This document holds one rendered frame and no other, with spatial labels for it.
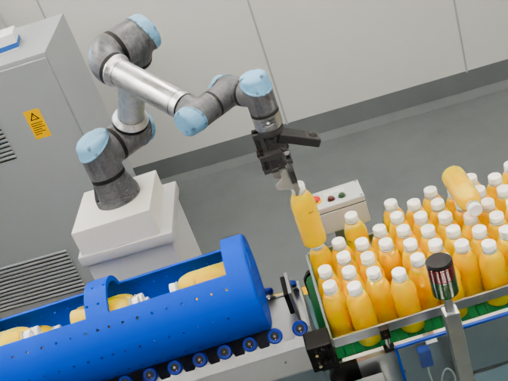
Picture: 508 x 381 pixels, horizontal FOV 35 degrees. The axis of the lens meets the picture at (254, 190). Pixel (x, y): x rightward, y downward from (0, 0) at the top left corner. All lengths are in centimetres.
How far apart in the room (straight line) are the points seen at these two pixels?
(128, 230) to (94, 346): 46
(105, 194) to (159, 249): 25
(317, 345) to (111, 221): 79
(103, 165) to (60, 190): 137
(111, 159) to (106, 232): 23
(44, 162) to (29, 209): 27
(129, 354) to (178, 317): 18
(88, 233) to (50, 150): 128
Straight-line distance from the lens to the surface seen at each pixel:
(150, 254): 265
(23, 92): 375
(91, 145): 258
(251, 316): 224
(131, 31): 234
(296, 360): 238
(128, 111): 256
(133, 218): 258
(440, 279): 196
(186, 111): 204
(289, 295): 233
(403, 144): 490
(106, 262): 269
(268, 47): 494
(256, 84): 202
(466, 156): 466
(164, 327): 225
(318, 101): 511
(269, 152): 213
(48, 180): 394
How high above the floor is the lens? 249
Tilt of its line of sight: 31 degrees down
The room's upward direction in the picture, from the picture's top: 20 degrees counter-clockwise
